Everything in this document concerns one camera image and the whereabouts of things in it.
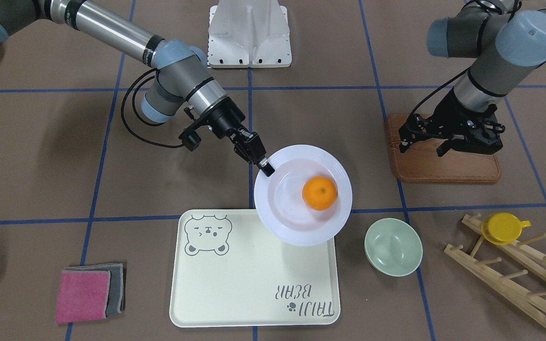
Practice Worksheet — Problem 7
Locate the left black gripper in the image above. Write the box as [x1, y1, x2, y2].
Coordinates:
[398, 87, 498, 157]

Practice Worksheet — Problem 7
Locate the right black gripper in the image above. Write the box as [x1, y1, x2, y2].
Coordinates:
[205, 97, 275, 177]

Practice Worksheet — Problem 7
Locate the white round plate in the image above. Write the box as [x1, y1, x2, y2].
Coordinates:
[254, 144, 353, 246]

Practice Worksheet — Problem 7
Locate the orange fruit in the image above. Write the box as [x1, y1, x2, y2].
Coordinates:
[301, 176, 337, 211]

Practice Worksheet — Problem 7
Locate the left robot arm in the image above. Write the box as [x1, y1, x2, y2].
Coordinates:
[398, 0, 546, 157]

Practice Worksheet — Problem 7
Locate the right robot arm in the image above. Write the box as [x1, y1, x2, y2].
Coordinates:
[0, 0, 274, 176]

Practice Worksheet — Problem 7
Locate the cream bear serving tray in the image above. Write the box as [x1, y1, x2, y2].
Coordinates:
[169, 209, 341, 328]

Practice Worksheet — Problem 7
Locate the wooden cutting board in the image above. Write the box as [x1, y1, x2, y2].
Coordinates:
[385, 114, 502, 184]

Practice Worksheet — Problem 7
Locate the yellow cup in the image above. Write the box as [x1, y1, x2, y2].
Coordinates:
[480, 212, 531, 245]

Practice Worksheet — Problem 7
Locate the green bowl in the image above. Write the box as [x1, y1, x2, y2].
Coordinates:
[364, 218, 423, 277]

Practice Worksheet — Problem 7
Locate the pink cloth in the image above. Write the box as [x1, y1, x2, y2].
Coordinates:
[55, 270, 110, 324]

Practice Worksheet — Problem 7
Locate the wooden dish rack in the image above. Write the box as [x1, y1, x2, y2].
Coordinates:
[444, 214, 546, 329]

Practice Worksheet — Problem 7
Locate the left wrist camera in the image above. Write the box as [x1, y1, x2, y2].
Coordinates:
[454, 119, 506, 155]

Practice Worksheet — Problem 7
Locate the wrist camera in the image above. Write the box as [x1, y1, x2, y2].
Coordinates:
[179, 125, 203, 152]
[454, 119, 506, 155]

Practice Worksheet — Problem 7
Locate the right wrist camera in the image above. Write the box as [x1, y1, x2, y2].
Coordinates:
[179, 125, 203, 152]

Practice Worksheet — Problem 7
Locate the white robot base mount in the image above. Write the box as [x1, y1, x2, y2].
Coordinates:
[207, 0, 292, 69]

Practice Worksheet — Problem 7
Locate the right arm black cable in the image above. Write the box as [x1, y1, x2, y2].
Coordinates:
[120, 67, 188, 149]

